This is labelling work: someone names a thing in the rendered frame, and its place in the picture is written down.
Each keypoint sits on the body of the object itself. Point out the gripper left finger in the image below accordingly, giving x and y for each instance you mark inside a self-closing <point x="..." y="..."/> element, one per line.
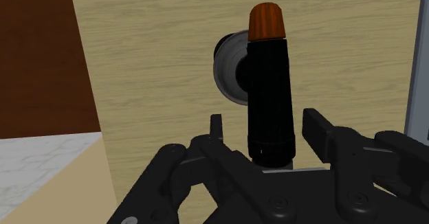
<point x="214" y="156"/>

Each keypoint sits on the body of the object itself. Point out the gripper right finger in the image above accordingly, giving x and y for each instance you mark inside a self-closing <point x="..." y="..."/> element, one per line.
<point x="348" y="149"/>

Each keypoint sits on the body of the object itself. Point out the black bottle with orange cap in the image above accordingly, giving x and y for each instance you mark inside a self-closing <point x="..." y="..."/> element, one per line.
<point x="269" y="92"/>

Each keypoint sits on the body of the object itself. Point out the grey round bowl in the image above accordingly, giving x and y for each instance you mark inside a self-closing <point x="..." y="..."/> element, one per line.
<point x="229" y="69"/>

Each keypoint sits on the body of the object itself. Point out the grey flat panel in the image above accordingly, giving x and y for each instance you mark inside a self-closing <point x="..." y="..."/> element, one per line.
<point x="419" y="82"/>

